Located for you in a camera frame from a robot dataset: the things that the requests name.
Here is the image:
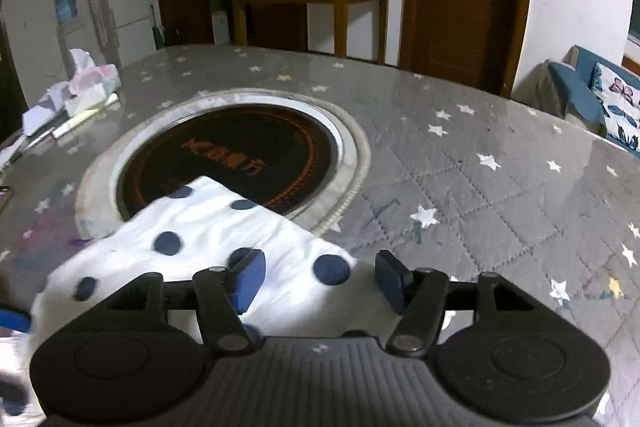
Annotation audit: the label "small white box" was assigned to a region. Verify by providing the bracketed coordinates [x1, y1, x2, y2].
[210, 9, 232, 46]

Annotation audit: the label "blue sofa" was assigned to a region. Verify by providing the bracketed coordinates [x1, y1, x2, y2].
[547, 46, 640, 160]

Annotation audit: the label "crumpled white paper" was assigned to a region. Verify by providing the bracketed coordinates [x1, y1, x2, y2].
[22, 79, 72, 134]

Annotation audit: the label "white refrigerator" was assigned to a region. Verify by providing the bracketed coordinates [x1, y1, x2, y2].
[90, 0, 158, 68]

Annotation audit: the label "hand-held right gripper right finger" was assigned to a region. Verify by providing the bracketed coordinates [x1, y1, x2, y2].
[375, 250, 543, 356]

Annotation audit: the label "white polka dot pants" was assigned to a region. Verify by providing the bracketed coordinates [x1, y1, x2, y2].
[0, 176, 360, 427]

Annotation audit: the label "pink hanging towel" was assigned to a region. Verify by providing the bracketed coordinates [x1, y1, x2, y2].
[87, 0, 110, 48]

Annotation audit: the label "round black induction cooktop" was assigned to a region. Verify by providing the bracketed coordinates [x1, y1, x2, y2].
[107, 99, 358, 233]

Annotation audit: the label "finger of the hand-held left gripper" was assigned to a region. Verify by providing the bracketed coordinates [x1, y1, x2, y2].
[0, 307, 32, 333]

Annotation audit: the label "butterfly print pillow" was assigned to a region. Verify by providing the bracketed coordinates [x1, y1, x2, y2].
[591, 62, 640, 152]

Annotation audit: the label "brown wooden door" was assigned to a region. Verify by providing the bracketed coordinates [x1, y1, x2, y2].
[398, 0, 535, 100]

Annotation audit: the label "white marker pen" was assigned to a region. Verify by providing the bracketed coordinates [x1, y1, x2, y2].
[51, 93, 120, 140]

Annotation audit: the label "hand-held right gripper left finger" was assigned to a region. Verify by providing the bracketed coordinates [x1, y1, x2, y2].
[100, 249, 267, 355]

